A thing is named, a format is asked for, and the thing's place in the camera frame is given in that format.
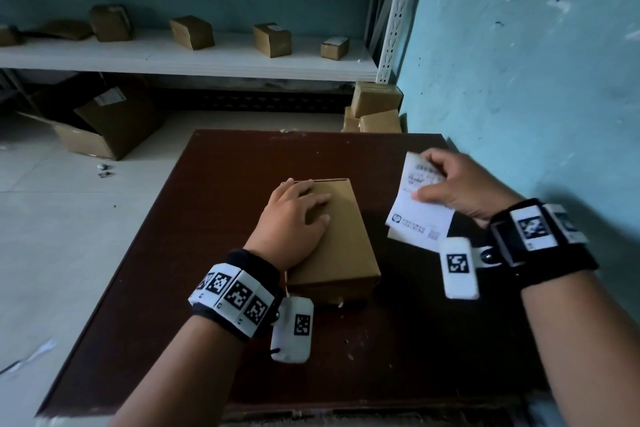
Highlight person's left hand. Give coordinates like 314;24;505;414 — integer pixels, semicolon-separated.
243;178;333;273

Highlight person's right hand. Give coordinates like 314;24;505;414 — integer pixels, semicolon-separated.
411;147;525;229

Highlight white shipping label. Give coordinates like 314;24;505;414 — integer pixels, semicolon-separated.
385;151;456;254

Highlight brown cardboard box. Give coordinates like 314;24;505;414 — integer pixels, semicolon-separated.
279;177;382;305

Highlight person's left forearm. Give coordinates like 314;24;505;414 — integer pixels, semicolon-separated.
109;314;246;427

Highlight person's right forearm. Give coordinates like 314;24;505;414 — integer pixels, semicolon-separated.
519;269;640;427

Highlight large open cardboard carton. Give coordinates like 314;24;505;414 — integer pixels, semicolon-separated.
17;83;166;161

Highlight black right wristband, marker tiles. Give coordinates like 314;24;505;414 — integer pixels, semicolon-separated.
487;197;600;288

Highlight black wristband, marker tiles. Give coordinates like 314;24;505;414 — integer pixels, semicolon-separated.
487;197;600;288
187;248;282;344

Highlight black left wristband, marker tiles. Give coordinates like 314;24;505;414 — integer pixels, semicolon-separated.
187;248;282;344

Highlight white marker cube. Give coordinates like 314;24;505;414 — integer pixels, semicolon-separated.
438;236;493;301

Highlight taped brown stacked parcel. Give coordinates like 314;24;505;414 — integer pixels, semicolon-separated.
349;81;404;118
359;109;403;134
341;106;362;133

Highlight white metal shelf rack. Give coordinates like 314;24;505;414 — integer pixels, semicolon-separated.
0;0;431;87

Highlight row of small brown parcels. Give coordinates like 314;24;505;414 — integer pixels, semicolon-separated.
0;3;351;61

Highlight white paper scrap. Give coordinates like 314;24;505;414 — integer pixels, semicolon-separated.
0;339;57;376

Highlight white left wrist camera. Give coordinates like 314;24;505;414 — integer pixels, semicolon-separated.
269;295;315;365

